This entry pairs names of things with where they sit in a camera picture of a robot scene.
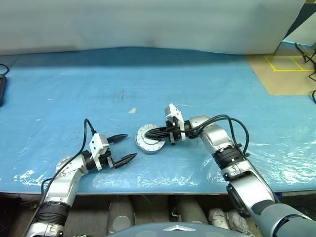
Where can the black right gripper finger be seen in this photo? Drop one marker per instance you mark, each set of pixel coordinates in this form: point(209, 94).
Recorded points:
point(159, 137)
point(160, 130)

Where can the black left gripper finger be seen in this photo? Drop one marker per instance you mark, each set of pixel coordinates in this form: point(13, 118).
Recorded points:
point(126, 160)
point(118, 138)

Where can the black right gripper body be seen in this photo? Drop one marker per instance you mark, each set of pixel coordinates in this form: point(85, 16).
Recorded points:
point(174, 134)

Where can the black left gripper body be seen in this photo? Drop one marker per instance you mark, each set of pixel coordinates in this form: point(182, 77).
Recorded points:
point(106, 158)

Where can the round silver motor lid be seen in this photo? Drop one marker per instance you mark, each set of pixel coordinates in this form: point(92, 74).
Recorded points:
point(142, 138)

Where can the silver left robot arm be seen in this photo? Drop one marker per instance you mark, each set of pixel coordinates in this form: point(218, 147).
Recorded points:
point(64, 177)

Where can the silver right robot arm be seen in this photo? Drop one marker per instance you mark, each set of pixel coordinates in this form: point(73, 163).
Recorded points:
point(222, 145)

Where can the small beige tape scrap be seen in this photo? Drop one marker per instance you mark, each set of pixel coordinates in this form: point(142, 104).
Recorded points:
point(132, 110)

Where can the grey rounded robot leg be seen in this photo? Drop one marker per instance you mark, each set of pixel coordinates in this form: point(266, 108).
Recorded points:
point(121, 212)
point(191, 209)

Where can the grey-blue robot torso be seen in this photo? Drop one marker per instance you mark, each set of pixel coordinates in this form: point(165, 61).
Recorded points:
point(160, 229)

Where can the blue plastic table cover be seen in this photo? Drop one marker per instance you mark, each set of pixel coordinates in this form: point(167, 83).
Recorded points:
point(74, 74)

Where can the white shoes pair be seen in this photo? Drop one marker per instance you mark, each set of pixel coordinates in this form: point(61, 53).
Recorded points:
point(229, 221)

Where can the white backdrop board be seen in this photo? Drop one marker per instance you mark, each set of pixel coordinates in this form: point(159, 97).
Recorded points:
point(148, 22)

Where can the black flat device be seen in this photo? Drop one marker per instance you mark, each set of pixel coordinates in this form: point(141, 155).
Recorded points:
point(2, 90)

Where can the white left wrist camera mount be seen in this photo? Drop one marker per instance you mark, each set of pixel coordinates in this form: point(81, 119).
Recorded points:
point(96, 145)

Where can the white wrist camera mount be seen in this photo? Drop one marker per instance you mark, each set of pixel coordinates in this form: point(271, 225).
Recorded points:
point(96, 145)
point(175, 112)

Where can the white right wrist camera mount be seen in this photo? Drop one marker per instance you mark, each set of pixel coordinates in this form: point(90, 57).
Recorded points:
point(175, 112)

